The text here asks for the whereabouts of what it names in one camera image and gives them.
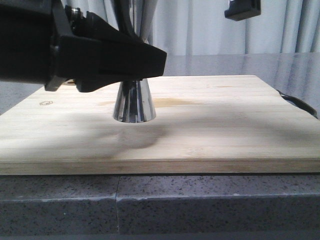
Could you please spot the steel double jigger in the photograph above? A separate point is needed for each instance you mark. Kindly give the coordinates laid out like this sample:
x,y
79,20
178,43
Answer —
x,y
134,100

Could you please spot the wooden cutting board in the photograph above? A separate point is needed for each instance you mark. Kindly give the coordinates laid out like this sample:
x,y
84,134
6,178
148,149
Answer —
x,y
203,124

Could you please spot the grey curtain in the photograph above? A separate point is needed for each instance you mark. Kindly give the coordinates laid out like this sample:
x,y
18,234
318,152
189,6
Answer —
x,y
199,27

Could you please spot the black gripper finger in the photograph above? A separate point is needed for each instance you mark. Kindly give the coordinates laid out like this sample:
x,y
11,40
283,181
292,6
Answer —
x,y
122,14
96,55
242,9

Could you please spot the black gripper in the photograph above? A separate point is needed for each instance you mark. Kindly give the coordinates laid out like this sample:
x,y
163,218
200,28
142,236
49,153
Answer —
x,y
37,45

